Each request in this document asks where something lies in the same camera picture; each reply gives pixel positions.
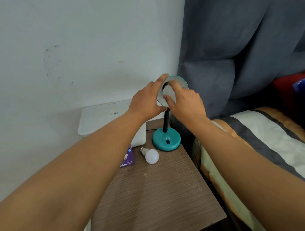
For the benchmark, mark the white plastic lidded box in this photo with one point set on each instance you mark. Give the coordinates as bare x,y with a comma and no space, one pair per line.
102,117

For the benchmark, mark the person's right hand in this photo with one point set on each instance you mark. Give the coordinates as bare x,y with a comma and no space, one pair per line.
188,104

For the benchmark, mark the person's left forearm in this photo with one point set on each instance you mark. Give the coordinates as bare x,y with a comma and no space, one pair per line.
78,166

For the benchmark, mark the person's right thumb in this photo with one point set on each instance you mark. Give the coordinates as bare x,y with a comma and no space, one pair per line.
169,101

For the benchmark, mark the person's left hand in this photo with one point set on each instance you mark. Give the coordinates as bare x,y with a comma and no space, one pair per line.
143,102

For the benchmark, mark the person's right forearm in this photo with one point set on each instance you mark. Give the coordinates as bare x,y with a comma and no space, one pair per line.
250,173

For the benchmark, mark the teal gooseneck desk lamp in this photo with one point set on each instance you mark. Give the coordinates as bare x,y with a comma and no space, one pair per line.
166,140

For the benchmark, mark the blue cloth item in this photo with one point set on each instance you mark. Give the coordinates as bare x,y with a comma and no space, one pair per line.
299,85

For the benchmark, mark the purple bulb carton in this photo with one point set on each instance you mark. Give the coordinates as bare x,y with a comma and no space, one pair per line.
128,158

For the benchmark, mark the red pillow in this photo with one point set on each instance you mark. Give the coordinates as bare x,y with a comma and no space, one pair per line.
288,88

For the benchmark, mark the white light bulb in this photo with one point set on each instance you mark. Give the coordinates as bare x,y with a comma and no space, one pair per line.
170,93
151,156

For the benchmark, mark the person's left thumb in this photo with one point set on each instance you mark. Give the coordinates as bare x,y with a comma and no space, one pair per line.
161,109

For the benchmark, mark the grey upholstered headboard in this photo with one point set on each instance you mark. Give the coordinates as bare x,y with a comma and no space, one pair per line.
226,47

